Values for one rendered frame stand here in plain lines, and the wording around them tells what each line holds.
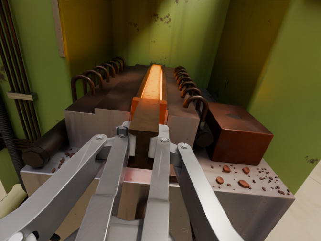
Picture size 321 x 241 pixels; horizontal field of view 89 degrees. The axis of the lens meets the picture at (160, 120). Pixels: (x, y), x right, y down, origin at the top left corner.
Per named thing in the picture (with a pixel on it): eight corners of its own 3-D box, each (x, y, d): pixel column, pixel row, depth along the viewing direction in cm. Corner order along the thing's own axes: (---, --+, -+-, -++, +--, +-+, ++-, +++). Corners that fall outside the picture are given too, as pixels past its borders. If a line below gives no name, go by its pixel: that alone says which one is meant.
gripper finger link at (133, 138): (135, 157, 16) (128, 156, 16) (143, 124, 23) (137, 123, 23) (137, 132, 15) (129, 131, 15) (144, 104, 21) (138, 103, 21)
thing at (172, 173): (165, 159, 27) (166, 153, 26) (183, 161, 27) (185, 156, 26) (165, 181, 23) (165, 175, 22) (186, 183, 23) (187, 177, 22)
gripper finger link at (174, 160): (156, 152, 14) (190, 155, 14) (157, 123, 18) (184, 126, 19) (154, 165, 15) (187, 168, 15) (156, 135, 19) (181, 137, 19)
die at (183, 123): (189, 159, 28) (201, 114, 24) (69, 146, 27) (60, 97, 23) (174, 88, 65) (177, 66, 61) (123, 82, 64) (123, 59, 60)
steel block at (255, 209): (212, 310, 43) (297, 198, 23) (66, 301, 41) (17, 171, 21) (185, 163, 93) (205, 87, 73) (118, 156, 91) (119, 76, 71)
